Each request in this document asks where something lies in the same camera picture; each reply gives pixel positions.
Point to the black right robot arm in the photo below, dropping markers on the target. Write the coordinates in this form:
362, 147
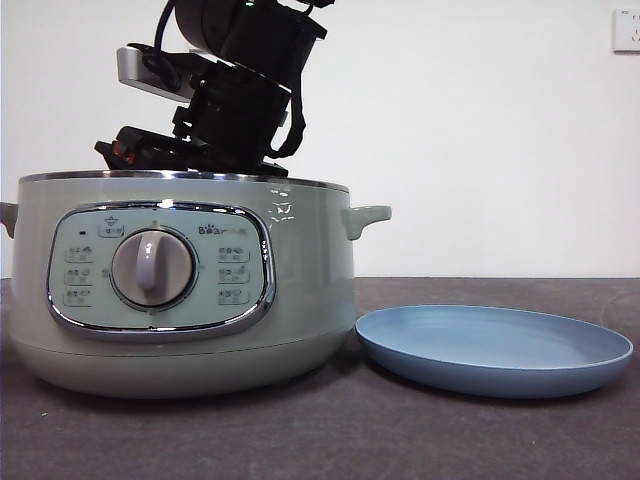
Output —
250, 60

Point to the pale green electric steamer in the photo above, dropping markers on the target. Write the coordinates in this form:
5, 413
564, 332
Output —
305, 300

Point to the blue round plate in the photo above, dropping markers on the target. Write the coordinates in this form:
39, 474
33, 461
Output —
480, 345

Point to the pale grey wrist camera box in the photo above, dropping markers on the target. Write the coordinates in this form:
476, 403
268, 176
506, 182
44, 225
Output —
131, 70

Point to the white wall socket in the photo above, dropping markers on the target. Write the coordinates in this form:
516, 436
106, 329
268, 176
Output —
628, 31

